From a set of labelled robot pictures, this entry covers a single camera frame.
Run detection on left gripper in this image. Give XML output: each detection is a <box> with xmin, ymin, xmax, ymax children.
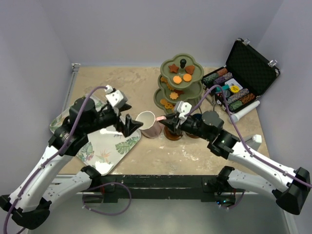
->
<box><xmin>84</xmin><ymin>103</ymin><xmax>143</xmax><ymax>136</ymax></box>

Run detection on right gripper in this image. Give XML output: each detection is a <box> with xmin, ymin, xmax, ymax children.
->
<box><xmin>159</xmin><ymin>112</ymin><xmax>212</xmax><ymax>141</ymax></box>

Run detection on orange slice cookie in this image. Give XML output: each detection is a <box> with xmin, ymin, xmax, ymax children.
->
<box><xmin>164</xmin><ymin>102</ymin><xmax>173</xmax><ymax>109</ymax></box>

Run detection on brown saucer back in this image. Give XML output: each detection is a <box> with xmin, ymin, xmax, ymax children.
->
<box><xmin>164</xmin><ymin>126</ymin><xmax>183</xmax><ymax>141</ymax></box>

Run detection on brown saucer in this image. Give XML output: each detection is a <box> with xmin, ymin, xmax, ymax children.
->
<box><xmin>164</xmin><ymin>126</ymin><xmax>183</xmax><ymax>141</ymax></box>
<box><xmin>186</xmin><ymin>133</ymin><xmax>199</xmax><ymax>138</ymax></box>

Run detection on round orange cookie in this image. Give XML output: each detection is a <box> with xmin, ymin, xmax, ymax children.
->
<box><xmin>173</xmin><ymin>76</ymin><xmax>182</xmax><ymax>84</ymax></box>
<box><xmin>183</xmin><ymin>74</ymin><xmax>192</xmax><ymax>82</ymax></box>
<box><xmin>160</xmin><ymin>99</ymin><xmax>167</xmax><ymax>105</ymax></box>

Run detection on pink cup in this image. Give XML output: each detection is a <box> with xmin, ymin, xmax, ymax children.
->
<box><xmin>136</xmin><ymin>111</ymin><xmax>163</xmax><ymax>138</ymax></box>

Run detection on orange flower cookie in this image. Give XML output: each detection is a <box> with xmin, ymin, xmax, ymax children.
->
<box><xmin>169</xmin><ymin>92</ymin><xmax>179</xmax><ymax>100</ymax></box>

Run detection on dark star cookie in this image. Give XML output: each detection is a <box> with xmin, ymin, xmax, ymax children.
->
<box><xmin>175</xmin><ymin>90</ymin><xmax>184</xmax><ymax>95</ymax></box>
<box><xmin>168</xmin><ymin>64</ymin><xmax>179</xmax><ymax>73</ymax></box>

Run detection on brown patterned cookie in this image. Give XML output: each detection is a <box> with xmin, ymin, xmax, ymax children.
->
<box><xmin>167</xmin><ymin>83</ymin><xmax>174</xmax><ymax>90</ymax></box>

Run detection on leaf pattern serving tray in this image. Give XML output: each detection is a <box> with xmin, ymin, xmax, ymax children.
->
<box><xmin>49</xmin><ymin>94</ymin><xmax>142</xmax><ymax>176</ymax></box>

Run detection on maple leaf cookie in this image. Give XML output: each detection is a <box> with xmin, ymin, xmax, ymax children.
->
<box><xmin>160</xmin><ymin>77</ymin><xmax>168</xmax><ymax>83</ymax></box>

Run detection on metal tongs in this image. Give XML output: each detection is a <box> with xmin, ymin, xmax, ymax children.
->
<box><xmin>205</xmin><ymin>94</ymin><xmax>219</xmax><ymax>112</ymax></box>

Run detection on round orange cookie front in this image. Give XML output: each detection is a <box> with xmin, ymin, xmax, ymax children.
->
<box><xmin>183</xmin><ymin>74</ymin><xmax>192</xmax><ymax>82</ymax></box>

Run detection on heart cookie light brown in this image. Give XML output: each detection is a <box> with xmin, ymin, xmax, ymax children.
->
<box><xmin>184</xmin><ymin>65</ymin><xmax>195</xmax><ymax>75</ymax></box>

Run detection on dark blue mug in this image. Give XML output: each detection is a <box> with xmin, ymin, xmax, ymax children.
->
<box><xmin>193</xmin><ymin>113</ymin><xmax>202</xmax><ymax>120</ymax></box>

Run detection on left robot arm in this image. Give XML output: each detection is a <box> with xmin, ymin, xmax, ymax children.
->
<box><xmin>0</xmin><ymin>97</ymin><xmax>143</xmax><ymax>230</ymax></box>

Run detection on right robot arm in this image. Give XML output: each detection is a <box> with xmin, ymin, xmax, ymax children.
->
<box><xmin>159</xmin><ymin>111</ymin><xmax>312</xmax><ymax>215</ymax></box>

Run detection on green three-tier stand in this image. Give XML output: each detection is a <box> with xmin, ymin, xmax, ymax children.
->
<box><xmin>154</xmin><ymin>53</ymin><xmax>204</xmax><ymax>114</ymax></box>

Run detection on white microphone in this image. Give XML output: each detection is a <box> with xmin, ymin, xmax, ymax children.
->
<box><xmin>228</xmin><ymin>100</ymin><xmax>260</xmax><ymax>123</ymax></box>

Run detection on white stand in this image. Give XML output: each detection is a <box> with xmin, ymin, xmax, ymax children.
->
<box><xmin>244</xmin><ymin>134</ymin><xmax>262</xmax><ymax>151</ymax></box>

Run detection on black poker chip case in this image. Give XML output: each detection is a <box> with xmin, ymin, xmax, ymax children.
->
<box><xmin>201</xmin><ymin>38</ymin><xmax>280</xmax><ymax>113</ymax></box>

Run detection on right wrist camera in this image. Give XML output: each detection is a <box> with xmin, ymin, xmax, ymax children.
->
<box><xmin>174</xmin><ymin>101</ymin><xmax>192</xmax><ymax>123</ymax></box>

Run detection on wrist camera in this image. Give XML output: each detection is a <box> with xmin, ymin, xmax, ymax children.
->
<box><xmin>105</xmin><ymin>85</ymin><xmax>128</xmax><ymax>109</ymax></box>
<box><xmin>174</xmin><ymin>101</ymin><xmax>192</xmax><ymax>123</ymax></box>

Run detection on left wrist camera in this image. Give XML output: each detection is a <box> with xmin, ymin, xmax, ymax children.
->
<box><xmin>105</xmin><ymin>85</ymin><xmax>128</xmax><ymax>109</ymax></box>

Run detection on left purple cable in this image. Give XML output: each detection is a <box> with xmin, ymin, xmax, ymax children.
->
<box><xmin>3</xmin><ymin>85</ymin><xmax>132</xmax><ymax>234</ymax></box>

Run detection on purple cable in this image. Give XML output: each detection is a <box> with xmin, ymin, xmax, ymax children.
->
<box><xmin>186</xmin><ymin>84</ymin><xmax>312</xmax><ymax>210</ymax></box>
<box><xmin>3</xmin><ymin>85</ymin><xmax>132</xmax><ymax>234</ymax></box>

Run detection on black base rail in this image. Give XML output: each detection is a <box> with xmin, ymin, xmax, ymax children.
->
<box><xmin>85</xmin><ymin>175</ymin><xmax>240</xmax><ymax>206</ymax></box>

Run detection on aluminium frame rail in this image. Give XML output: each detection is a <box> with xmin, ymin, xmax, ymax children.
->
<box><xmin>62</xmin><ymin>63</ymin><xmax>81</xmax><ymax>112</ymax></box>

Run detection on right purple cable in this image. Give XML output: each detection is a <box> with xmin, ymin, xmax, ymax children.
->
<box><xmin>186</xmin><ymin>84</ymin><xmax>312</xmax><ymax>210</ymax></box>

